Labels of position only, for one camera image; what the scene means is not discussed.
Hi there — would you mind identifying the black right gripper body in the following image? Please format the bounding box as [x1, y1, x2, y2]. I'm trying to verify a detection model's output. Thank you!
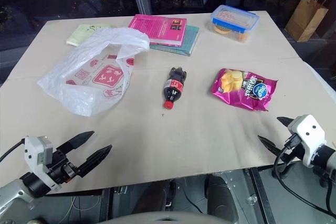
[279, 145, 308, 163]

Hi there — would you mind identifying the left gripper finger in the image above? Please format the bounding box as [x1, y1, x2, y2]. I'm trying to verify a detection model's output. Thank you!
[56, 130, 95, 157]
[77, 144, 113, 178]

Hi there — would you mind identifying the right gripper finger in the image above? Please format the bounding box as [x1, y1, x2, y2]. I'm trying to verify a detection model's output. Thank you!
[276, 116, 294, 130]
[257, 135, 284, 156]

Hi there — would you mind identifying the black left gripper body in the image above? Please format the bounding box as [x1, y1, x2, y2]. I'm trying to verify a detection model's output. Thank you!
[46, 147, 82, 184]

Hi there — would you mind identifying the pink potato chips bag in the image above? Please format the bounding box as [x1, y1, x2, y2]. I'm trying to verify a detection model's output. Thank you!
[210, 68, 279, 112]

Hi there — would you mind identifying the white plastic bag red print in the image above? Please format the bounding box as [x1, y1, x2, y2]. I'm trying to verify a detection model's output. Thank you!
[36, 27, 151, 118]

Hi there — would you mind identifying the dark rounded shape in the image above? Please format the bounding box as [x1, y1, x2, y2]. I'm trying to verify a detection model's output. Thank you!
[205, 173, 238, 222]

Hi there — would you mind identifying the beige paper table cover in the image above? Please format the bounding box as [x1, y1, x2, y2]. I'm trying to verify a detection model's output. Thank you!
[0, 10, 334, 196]

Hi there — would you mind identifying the grey rounded robot body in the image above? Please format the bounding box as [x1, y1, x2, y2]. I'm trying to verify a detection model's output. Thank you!
[103, 209, 237, 224]

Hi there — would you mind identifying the brown paper carrier bag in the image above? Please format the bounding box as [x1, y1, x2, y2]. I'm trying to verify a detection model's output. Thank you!
[284, 0, 332, 43]

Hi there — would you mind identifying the cola bottle red cap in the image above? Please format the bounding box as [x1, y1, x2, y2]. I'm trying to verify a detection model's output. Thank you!
[161, 67, 188, 110]

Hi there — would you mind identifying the pale green notepad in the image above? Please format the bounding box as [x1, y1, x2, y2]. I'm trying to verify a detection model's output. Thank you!
[66, 23, 112, 47]

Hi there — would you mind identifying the clear food container blue lid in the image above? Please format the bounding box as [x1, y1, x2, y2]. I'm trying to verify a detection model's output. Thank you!
[210, 4, 261, 44]

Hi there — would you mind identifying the teal book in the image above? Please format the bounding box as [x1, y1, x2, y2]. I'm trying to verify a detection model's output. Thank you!
[149, 25, 201, 57]

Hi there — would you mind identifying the pink book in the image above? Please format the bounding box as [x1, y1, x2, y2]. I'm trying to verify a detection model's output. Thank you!
[128, 14, 188, 47]

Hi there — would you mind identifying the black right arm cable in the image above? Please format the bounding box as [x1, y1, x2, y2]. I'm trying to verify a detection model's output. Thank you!
[272, 132, 336, 218]

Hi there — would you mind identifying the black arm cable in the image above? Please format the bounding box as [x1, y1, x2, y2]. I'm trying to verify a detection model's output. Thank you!
[0, 141, 26, 162]
[272, 132, 336, 218]

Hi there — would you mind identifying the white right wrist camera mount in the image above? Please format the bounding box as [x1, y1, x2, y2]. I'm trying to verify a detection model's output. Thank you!
[287, 114, 328, 167]

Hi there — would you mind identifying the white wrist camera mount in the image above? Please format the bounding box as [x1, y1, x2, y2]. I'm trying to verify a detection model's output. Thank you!
[23, 135, 62, 192]
[287, 114, 328, 167]

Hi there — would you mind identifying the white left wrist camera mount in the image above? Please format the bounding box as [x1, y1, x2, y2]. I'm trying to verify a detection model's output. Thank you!
[23, 135, 62, 192]

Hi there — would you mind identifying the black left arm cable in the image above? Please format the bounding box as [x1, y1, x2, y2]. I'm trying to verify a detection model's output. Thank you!
[0, 141, 26, 162]

